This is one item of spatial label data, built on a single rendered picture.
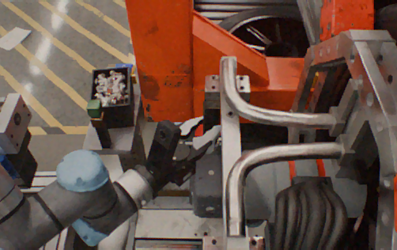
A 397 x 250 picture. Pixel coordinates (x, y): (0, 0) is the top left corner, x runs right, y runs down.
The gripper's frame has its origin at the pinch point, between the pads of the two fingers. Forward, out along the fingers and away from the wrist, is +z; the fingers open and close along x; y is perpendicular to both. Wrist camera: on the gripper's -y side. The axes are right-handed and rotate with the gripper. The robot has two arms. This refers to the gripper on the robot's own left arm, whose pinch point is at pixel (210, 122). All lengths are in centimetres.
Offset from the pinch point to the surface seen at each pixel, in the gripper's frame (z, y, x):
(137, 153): 7, 64, -53
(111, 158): 2, 79, -71
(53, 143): -13, 78, -99
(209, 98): -2.1, -10.0, 1.9
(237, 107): -5.9, -17.1, 12.1
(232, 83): -2.4, -17.7, 8.1
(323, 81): 21.6, -6.2, 14.1
